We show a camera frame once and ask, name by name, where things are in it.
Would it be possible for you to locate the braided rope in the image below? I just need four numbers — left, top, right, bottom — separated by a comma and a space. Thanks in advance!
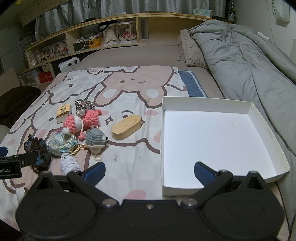
75, 98, 96, 116

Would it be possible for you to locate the doll display case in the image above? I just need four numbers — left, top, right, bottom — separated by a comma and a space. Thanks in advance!
117, 21, 137, 44
102, 22, 119, 45

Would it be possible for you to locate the blue towel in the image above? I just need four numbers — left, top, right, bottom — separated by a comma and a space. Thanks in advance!
178, 70, 208, 98

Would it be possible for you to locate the yellow tissue pack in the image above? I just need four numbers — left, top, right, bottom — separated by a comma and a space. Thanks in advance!
55, 104, 73, 124

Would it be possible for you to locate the white lace pouch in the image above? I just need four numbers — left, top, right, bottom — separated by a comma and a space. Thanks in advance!
60, 153, 82, 176

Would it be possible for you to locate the grey duvet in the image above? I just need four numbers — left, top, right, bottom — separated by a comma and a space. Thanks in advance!
188, 20, 296, 163

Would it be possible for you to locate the green glass bottle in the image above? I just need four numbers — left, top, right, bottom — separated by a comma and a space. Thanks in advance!
228, 3, 236, 24

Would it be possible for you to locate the wooden headboard shelf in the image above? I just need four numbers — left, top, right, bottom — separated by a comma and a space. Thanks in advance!
17, 12, 215, 86

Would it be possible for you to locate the red box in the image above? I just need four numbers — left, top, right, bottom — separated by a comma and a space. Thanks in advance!
38, 72, 53, 84

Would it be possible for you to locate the black box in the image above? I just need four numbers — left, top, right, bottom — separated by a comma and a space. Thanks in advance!
73, 42, 90, 52

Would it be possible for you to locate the printed blanket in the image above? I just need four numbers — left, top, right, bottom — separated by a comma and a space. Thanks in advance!
0, 66, 185, 232

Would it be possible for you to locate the tissue box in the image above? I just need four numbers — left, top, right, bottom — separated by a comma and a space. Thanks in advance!
192, 8, 213, 18

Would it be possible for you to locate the grey crochet toy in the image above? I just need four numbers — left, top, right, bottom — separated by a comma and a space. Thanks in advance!
85, 126, 109, 163

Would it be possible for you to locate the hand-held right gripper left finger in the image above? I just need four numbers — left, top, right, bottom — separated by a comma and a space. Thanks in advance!
35, 161, 121, 209

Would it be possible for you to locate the white device with eye holes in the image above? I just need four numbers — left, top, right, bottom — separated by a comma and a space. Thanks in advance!
58, 58, 81, 72

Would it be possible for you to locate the oval wooden box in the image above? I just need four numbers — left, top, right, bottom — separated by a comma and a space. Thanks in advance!
111, 114, 142, 141

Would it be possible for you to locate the beige fuzzy pillow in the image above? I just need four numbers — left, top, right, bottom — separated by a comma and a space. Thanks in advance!
177, 29, 210, 70

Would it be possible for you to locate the clear storage bin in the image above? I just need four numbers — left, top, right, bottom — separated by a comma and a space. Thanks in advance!
22, 70, 40, 86

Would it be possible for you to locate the blue brocade pouch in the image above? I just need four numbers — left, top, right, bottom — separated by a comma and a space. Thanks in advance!
46, 133, 86, 158

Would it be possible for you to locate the grey curtain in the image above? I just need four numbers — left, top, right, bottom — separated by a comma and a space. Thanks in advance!
35, 0, 227, 40

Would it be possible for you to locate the black strap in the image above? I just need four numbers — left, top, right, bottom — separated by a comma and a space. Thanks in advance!
97, 22, 117, 33

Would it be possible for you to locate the dark crochet scrunchie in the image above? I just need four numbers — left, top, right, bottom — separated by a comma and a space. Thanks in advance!
24, 134, 52, 175

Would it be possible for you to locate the white cardboard box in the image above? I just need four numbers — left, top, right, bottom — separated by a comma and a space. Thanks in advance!
161, 96, 290, 197

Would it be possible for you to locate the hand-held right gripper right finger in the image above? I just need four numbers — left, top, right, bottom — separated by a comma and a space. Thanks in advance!
180, 161, 266, 209

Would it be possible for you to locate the dark brown cushion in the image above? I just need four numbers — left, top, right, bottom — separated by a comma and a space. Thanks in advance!
0, 86, 41, 128

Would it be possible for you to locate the white wall bag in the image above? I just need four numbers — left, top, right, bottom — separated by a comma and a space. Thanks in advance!
266, 0, 290, 22

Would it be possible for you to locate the pink crochet toy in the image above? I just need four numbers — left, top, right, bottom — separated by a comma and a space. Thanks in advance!
63, 109, 102, 141

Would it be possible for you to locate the beige board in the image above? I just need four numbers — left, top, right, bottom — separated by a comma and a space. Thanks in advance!
0, 67, 21, 94

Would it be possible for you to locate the row of figurine boxes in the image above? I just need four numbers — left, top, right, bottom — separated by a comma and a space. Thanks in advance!
25, 40, 68, 67

